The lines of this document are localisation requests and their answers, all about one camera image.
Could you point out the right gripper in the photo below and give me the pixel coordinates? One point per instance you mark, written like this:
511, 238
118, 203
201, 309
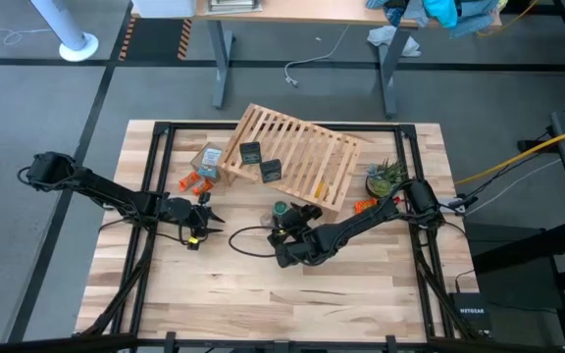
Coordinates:
299, 225

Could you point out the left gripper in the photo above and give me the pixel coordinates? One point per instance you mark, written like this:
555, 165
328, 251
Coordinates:
182, 216

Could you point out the green-lid glass spice jar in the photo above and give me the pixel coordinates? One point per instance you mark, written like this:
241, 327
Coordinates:
279, 208

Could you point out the dark green tin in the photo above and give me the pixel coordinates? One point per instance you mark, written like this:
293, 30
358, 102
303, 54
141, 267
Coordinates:
271, 170

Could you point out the black square block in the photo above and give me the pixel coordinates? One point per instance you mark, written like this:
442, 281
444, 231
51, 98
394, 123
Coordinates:
250, 153

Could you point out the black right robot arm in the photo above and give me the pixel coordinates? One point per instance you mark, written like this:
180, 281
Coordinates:
356, 225

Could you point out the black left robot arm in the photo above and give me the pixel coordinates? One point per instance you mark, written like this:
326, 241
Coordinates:
101, 188

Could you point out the wooden slatted shelf rack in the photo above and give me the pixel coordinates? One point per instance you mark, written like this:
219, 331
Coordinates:
307, 152

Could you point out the small clear glass spice jar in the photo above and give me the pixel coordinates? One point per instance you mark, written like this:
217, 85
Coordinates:
266, 219

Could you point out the orange snack packet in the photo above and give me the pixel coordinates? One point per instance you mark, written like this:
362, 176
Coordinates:
189, 181
365, 206
203, 187

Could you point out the yellow lemon juice bottle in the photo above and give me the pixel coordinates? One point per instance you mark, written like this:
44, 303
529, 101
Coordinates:
321, 190

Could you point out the brown cardboard box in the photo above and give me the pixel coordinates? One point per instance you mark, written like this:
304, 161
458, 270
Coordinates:
196, 164

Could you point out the light blue packet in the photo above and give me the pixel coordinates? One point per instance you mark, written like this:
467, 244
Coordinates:
211, 159

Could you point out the succulent plant in black pot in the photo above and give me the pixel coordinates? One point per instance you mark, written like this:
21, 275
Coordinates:
383, 185

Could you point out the white power strip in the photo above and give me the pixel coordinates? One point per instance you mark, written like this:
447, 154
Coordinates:
451, 204

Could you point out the black network router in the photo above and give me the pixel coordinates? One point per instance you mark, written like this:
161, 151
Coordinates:
471, 314

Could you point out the wooden desk with grey legs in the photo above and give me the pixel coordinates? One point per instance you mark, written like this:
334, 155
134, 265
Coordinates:
312, 12

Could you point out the white cloth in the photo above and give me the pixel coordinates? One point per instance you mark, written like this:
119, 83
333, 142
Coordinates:
393, 39

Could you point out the stack of papers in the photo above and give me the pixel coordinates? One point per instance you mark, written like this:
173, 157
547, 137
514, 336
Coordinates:
233, 6

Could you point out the white pole with round base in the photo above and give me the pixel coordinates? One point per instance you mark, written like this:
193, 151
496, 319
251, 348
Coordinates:
71, 39

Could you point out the teal cloth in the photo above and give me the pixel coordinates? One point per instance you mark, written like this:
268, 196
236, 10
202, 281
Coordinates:
439, 12

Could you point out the blue cloth pile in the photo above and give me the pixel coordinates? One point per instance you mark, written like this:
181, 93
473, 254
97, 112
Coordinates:
478, 17

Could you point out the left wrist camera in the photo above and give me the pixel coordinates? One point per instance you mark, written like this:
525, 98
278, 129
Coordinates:
205, 198

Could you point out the black aluminium table frame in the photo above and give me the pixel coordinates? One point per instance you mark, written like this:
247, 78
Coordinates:
189, 126

